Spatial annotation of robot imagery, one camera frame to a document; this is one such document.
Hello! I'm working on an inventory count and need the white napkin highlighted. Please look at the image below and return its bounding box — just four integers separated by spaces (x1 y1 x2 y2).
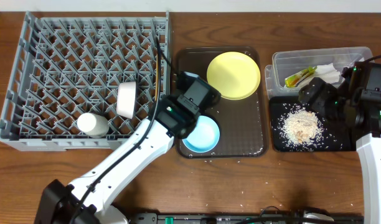
298 63 341 88

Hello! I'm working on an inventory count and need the light blue bowl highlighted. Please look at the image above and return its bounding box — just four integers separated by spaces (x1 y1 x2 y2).
182 116 220 153

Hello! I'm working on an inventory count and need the green snack wrapper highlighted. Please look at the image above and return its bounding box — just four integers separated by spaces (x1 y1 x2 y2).
285 67 317 88

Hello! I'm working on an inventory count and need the white bowl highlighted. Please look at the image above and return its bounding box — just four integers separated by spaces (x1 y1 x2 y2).
116 82 137 119

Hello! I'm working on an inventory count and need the yellow plate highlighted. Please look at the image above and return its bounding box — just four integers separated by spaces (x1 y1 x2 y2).
207 52 261 100

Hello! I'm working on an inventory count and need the white cup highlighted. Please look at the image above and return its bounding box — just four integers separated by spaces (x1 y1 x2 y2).
77 113 109 138

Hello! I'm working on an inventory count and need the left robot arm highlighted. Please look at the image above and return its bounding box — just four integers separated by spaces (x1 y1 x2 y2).
34 93 220 223

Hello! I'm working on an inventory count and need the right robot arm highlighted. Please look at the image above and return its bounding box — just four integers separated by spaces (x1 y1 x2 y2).
298 58 381 223

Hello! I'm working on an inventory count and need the rice food waste pile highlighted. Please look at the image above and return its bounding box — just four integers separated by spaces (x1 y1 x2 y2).
276 104 344 152

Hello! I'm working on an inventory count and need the black tray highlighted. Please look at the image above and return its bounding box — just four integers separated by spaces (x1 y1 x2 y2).
268 95 362 152

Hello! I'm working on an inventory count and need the clear plastic bin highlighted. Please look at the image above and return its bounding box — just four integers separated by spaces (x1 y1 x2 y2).
265 47 372 98

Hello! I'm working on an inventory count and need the dark brown serving tray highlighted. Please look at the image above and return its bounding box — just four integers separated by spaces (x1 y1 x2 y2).
176 46 269 159

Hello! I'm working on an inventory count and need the grey plastic dish rack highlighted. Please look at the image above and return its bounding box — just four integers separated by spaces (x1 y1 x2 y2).
0 12 171 151

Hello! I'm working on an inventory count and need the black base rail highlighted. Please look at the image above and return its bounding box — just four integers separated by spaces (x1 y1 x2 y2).
128 206 364 224

